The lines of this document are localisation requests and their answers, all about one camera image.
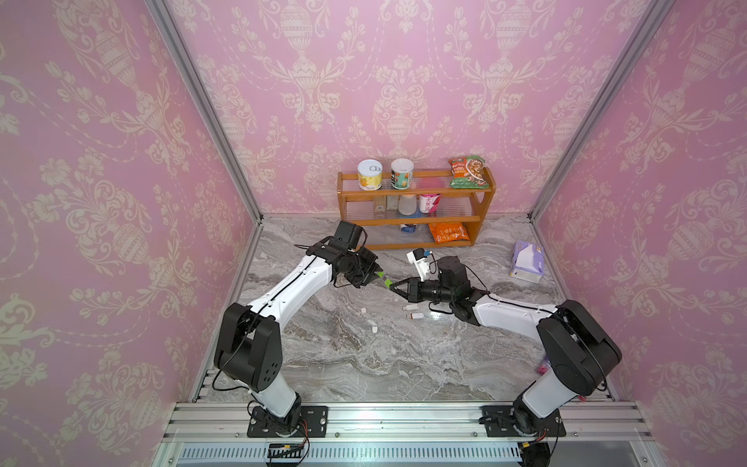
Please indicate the white plastic bottle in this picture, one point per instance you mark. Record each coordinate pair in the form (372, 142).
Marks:
(407, 205)

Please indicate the wooden shelf rack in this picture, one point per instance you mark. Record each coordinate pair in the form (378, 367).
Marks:
(401, 219)

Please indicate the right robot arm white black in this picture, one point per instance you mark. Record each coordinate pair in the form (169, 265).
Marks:
(580, 352)

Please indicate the pink white cup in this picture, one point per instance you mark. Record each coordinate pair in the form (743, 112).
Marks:
(428, 203)

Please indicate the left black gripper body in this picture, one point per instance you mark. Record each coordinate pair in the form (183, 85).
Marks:
(362, 267)

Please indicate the purple tissue box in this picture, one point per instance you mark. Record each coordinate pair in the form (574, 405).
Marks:
(528, 262)

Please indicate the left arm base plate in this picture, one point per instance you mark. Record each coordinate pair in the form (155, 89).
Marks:
(310, 421)

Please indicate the green orange can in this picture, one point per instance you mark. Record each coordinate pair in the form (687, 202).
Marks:
(401, 174)

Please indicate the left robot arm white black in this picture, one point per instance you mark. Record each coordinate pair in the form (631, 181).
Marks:
(249, 344)

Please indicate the purple candy bag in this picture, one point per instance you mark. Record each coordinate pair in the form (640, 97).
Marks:
(543, 367)

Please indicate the green red snack packet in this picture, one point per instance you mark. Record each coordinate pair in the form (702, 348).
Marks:
(468, 173)

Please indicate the yellow white can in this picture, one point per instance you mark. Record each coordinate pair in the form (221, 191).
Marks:
(369, 174)

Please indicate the aluminium front rail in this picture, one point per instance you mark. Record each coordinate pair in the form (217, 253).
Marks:
(425, 421)

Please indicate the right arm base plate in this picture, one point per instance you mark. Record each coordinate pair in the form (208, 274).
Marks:
(503, 421)

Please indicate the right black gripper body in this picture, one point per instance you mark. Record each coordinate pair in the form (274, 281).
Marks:
(431, 291)

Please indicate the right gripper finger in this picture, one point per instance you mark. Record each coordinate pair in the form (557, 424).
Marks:
(399, 283)
(403, 293)

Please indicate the orange snack bag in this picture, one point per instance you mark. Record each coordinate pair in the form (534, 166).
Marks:
(449, 232)

